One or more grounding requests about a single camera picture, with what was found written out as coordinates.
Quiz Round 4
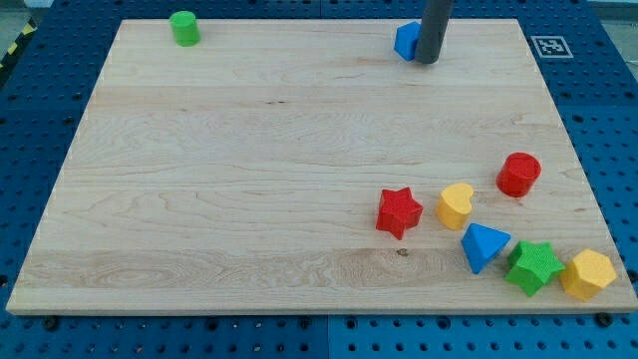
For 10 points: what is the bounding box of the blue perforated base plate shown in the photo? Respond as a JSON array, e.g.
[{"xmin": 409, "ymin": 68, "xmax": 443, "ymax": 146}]
[{"xmin": 1, "ymin": 1, "xmax": 637, "ymax": 358}]

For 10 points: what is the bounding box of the yellow heart block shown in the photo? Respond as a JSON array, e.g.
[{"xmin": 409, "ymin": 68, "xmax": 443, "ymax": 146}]
[{"xmin": 435, "ymin": 182, "xmax": 474, "ymax": 230}]

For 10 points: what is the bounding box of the blue triangular prism block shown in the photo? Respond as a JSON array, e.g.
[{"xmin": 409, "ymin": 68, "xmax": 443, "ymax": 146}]
[{"xmin": 461, "ymin": 223, "xmax": 511, "ymax": 274}]

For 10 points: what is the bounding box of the blue cube block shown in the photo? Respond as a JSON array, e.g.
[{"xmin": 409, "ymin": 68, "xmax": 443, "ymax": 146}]
[{"xmin": 394, "ymin": 21, "xmax": 421, "ymax": 61}]

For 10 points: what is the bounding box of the yellow hexagon block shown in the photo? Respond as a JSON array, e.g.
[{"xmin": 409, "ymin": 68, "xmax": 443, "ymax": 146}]
[{"xmin": 559, "ymin": 249, "xmax": 618, "ymax": 301}]

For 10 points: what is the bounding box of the white fiducial marker tag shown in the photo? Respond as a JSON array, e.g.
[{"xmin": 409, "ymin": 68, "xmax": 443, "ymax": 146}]
[{"xmin": 530, "ymin": 35, "xmax": 573, "ymax": 59}]

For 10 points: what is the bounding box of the red star block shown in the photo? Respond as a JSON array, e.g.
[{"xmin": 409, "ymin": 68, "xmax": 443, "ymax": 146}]
[{"xmin": 376, "ymin": 187, "xmax": 424, "ymax": 240}]

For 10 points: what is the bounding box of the light wooden board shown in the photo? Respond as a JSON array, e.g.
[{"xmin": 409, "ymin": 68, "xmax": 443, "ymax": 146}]
[{"xmin": 7, "ymin": 19, "xmax": 637, "ymax": 316}]

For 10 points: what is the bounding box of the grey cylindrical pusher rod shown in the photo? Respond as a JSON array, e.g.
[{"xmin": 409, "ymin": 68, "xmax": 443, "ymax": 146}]
[{"xmin": 415, "ymin": 0, "xmax": 454, "ymax": 65}]

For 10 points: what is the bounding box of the green cylinder block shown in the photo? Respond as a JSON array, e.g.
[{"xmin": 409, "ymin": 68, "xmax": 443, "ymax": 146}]
[{"xmin": 168, "ymin": 10, "xmax": 200, "ymax": 47}]

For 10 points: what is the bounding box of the red cylinder block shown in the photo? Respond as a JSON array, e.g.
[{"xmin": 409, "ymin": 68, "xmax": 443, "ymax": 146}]
[{"xmin": 495, "ymin": 152, "xmax": 542, "ymax": 197}]

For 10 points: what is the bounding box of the green star block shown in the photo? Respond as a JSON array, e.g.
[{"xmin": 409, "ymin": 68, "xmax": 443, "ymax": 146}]
[{"xmin": 504, "ymin": 240, "xmax": 565, "ymax": 297}]

